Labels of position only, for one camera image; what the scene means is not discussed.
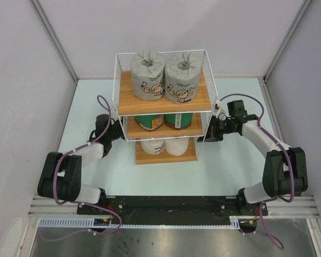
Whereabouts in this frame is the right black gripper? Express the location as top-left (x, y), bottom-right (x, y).
top-left (197, 115), bottom-right (236, 142)

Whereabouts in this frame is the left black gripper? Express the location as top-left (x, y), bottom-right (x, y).
top-left (107, 116), bottom-right (143, 141)

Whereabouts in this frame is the unwrapped white paper roll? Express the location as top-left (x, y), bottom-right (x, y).
top-left (165, 138), bottom-right (189, 156)

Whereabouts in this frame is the white wire wooden shelf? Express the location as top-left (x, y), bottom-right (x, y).
top-left (113, 49), bottom-right (218, 165)

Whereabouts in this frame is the grey roll front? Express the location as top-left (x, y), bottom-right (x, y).
top-left (164, 52), bottom-right (202, 104)

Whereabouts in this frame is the grey roll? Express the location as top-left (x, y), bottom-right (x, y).
top-left (164, 52), bottom-right (202, 104)
top-left (131, 51), bottom-right (165, 101)

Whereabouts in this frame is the grey roll back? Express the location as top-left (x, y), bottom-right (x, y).
top-left (131, 51), bottom-right (165, 101)

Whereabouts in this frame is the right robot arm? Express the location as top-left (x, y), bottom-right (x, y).
top-left (199, 100), bottom-right (308, 215)

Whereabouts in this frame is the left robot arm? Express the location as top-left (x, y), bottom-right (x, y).
top-left (37, 114), bottom-right (124, 214)

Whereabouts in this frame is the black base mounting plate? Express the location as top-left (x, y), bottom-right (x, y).
top-left (77, 196), bottom-right (268, 232)

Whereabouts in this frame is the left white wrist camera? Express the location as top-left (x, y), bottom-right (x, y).
top-left (110, 107), bottom-right (119, 120)

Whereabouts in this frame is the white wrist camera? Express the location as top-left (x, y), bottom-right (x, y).
top-left (110, 107), bottom-right (119, 120)
top-left (214, 100), bottom-right (224, 118)

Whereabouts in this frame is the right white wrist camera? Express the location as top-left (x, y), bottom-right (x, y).
top-left (214, 100), bottom-right (224, 118)

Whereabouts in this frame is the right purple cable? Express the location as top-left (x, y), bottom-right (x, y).
top-left (216, 93), bottom-right (296, 251)

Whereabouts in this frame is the aluminium frame rail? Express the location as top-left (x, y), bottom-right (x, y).
top-left (28, 195), bottom-right (83, 217)

